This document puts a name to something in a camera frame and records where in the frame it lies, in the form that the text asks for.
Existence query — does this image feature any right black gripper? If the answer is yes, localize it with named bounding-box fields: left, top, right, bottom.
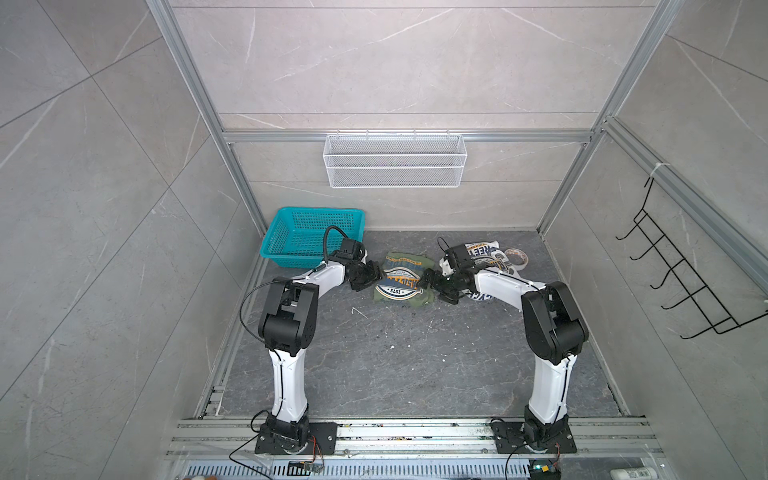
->
left=415, top=268, right=461, bottom=303

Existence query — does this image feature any green tank top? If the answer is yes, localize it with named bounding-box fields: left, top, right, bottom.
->
left=373, top=251, right=436, bottom=308

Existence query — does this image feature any white tank top navy trim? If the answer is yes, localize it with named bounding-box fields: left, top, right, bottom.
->
left=465, top=241, right=520, bottom=277

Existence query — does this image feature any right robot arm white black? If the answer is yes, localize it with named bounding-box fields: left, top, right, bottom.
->
left=417, top=245, right=589, bottom=452

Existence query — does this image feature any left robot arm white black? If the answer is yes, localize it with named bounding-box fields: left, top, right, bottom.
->
left=257, top=237, right=382, bottom=454

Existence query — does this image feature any roll of masking tape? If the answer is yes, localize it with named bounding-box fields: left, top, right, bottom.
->
left=505, top=248, right=529, bottom=271

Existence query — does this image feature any teal plastic basket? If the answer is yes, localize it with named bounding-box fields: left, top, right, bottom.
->
left=260, top=207, right=365, bottom=269

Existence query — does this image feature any white bottle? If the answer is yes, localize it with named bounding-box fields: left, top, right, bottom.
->
left=609, top=467, right=659, bottom=480

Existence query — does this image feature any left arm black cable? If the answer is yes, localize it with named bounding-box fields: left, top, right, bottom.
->
left=227, top=225, right=349, bottom=480

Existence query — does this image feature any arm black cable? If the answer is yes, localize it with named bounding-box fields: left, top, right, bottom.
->
left=227, top=225, right=349, bottom=480
left=436, top=236, right=577, bottom=480

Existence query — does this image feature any white wire mesh shelf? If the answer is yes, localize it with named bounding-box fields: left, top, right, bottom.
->
left=323, top=133, right=468, bottom=189

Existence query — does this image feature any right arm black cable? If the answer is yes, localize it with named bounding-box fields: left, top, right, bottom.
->
left=436, top=236, right=577, bottom=480

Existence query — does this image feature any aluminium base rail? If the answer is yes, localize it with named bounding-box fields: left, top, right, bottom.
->
left=158, top=417, right=676, bottom=479

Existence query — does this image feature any black wire hook rack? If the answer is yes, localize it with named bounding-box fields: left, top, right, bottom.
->
left=615, top=178, right=767, bottom=340

